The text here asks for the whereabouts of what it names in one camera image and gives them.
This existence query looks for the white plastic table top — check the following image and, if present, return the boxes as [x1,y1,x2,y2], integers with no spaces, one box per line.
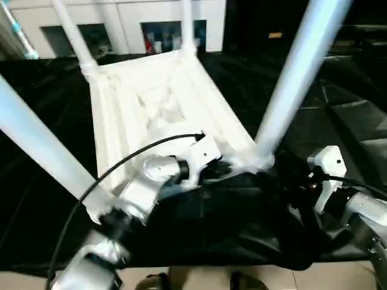
[81,48,276,225]

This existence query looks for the white plastic table leg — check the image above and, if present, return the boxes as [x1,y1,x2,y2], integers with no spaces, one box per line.
[0,75,101,204]
[51,0,101,78]
[180,0,200,59]
[254,0,354,171]

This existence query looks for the black work mat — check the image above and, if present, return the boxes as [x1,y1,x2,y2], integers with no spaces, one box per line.
[0,24,387,272]

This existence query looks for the white cabinet with glass doors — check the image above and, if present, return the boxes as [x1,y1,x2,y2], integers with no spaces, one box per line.
[0,0,228,59]

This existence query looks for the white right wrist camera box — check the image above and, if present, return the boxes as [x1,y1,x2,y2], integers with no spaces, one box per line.
[306,145,349,216]

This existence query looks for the black left wrist camera cable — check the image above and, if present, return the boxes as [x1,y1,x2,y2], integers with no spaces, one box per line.
[45,133,207,290]

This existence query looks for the white teal mop handle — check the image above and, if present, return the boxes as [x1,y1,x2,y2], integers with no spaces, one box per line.
[0,0,39,60]

